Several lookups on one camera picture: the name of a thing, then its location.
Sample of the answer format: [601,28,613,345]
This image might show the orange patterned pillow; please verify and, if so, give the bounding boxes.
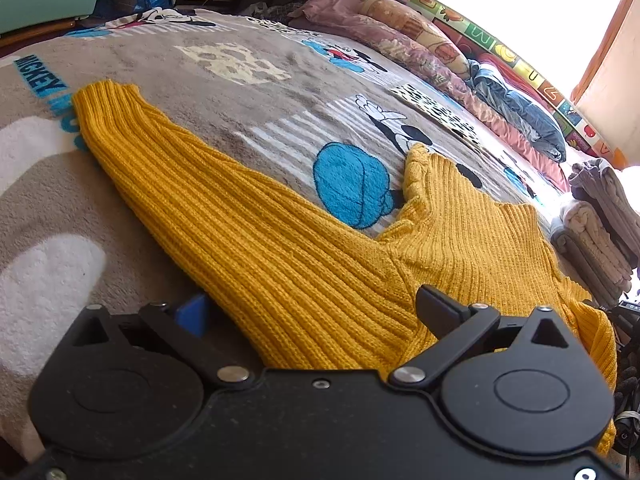
[360,0,472,80]

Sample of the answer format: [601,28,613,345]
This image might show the wooden window frame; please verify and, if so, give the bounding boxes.
[570,0,640,107]

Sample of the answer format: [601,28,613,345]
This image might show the pink quilt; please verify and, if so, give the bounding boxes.
[467,54,572,192]

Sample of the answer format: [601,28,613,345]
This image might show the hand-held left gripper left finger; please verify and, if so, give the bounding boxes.
[65,294,256,392]

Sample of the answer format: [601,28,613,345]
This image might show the grey folded cloth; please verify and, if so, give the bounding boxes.
[569,158,640,223]

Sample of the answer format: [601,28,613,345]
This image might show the blue quilt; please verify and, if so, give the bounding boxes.
[469,60,568,162]

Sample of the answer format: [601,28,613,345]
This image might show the cream folded cloth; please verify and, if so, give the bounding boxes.
[559,200,637,283]

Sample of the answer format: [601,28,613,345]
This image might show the thick grey folded blanket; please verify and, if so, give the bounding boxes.
[549,230,632,307]

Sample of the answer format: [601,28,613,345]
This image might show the pink floral pillow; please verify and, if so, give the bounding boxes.
[290,0,471,92]

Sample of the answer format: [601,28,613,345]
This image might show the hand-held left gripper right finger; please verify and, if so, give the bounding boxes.
[387,284,586,391]

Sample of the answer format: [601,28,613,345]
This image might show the colourful alphabet foam mat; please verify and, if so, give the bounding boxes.
[380,0,628,168]

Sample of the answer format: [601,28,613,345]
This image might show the yellow knit sweater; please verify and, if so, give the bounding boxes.
[72,80,618,456]

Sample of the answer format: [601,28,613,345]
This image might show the grey cartoon printed blanket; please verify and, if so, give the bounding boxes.
[0,5,576,461]

